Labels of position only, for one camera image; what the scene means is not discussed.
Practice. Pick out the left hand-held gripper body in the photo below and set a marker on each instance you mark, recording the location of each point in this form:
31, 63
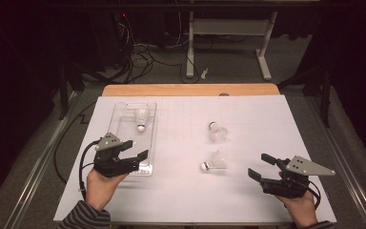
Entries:
111, 163

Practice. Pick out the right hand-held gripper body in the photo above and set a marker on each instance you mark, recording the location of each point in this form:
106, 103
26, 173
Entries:
292, 184

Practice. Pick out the clear plastic box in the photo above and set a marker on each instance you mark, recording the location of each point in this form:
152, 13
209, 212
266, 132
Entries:
147, 140

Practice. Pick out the white shuttlecock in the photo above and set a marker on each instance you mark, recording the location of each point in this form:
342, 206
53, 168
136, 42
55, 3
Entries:
217, 133
216, 162
141, 117

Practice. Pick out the person's right hand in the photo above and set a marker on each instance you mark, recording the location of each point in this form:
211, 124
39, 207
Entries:
301, 210

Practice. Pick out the person's left hand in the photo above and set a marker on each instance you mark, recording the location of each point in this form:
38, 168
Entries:
101, 191

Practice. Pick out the white table cover sheet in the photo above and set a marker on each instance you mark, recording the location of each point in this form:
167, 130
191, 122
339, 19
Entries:
187, 191

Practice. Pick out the black stand leg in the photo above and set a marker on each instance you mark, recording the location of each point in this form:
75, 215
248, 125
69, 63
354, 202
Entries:
64, 95
325, 101

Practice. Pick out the small white floor object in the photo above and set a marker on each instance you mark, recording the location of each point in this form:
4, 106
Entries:
204, 73

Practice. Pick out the dark computer tower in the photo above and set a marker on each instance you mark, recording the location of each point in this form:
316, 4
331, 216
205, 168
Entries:
111, 38

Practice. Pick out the white metal stand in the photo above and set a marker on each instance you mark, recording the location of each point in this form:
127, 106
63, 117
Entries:
232, 27

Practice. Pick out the metal floor rail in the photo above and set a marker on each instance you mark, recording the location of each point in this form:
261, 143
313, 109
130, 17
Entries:
344, 165
42, 162

